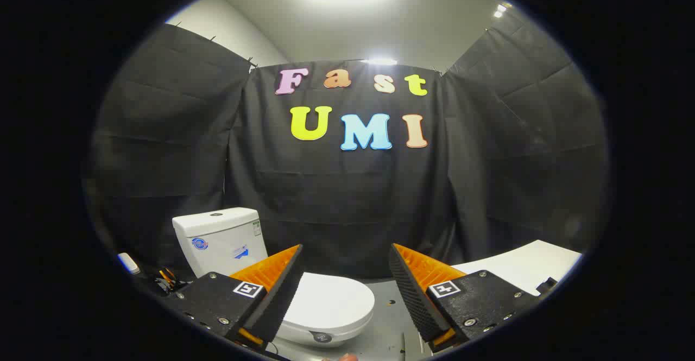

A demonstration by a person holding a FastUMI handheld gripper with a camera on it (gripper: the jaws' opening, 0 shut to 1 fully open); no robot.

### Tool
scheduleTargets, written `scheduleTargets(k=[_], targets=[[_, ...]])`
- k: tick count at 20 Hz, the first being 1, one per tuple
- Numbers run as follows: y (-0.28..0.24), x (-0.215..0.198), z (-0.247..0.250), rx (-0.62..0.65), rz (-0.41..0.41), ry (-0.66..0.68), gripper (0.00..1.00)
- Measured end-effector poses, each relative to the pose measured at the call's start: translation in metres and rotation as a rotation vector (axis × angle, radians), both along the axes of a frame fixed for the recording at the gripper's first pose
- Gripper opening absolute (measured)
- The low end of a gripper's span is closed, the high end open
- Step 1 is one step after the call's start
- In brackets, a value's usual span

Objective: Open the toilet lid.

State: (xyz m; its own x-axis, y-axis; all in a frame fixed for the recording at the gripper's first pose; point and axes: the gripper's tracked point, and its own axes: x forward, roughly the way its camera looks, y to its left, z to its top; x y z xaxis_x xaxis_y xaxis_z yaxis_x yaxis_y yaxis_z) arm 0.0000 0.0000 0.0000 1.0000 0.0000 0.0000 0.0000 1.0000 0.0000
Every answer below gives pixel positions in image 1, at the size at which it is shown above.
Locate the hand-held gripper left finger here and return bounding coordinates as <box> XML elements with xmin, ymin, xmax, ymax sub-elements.
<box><xmin>173</xmin><ymin>244</ymin><xmax>305</xmax><ymax>351</ymax></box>

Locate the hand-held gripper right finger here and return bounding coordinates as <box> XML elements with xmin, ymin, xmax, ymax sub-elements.
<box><xmin>388</xmin><ymin>243</ymin><xmax>544</xmax><ymax>353</ymax></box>

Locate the white toilet lid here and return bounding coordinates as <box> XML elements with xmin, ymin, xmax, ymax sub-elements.
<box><xmin>280</xmin><ymin>273</ymin><xmax>376</xmax><ymax>332</ymax></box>

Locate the white ceramic toilet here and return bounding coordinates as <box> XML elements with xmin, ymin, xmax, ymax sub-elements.
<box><xmin>172</xmin><ymin>207</ymin><xmax>376</xmax><ymax>349</ymax></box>

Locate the orange and black tool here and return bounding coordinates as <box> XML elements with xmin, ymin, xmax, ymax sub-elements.
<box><xmin>155</xmin><ymin>267</ymin><xmax>188</xmax><ymax>295</ymax></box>

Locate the grey drawer cabinet white top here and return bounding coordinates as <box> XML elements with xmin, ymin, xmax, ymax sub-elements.
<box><xmin>401</xmin><ymin>240</ymin><xmax>583</xmax><ymax>359</ymax></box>

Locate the black backdrop cloth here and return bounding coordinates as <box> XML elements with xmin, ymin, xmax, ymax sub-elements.
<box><xmin>87</xmin><ymin>23</ymin><xmax>609</xmax><ymax>281</ymax></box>

